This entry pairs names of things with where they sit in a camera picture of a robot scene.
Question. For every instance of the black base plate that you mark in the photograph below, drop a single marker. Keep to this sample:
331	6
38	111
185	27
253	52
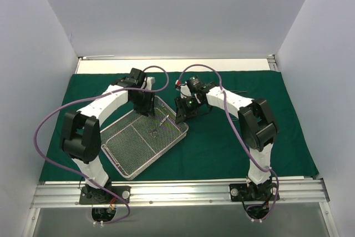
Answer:
93	196
251	192

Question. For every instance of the aluminium rail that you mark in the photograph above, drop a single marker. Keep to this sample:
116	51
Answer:
271	59
66	194

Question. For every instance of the metal mesh instrument tray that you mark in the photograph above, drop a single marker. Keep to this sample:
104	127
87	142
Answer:
127	142

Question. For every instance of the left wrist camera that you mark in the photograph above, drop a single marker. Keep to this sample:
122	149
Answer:
149	82

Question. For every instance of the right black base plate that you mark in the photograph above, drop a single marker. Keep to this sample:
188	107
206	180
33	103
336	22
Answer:
251	192

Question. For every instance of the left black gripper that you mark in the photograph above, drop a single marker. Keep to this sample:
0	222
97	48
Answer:
143	108

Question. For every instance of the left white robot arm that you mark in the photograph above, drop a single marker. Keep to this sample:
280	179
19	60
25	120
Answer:
80	137

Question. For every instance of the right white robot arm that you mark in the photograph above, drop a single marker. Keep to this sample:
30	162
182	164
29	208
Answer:
258	126

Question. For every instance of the surgical scissors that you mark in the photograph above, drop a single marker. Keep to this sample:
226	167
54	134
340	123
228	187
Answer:
153	133

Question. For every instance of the aluminium front rail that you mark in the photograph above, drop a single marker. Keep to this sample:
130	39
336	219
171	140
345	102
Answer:
66	194

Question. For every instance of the aluminium right side rail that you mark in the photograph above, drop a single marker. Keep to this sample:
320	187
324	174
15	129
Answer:
271	59

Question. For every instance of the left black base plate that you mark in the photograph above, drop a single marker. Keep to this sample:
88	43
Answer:
93	196

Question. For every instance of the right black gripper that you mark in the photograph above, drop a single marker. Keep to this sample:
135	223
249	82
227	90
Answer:
181	108

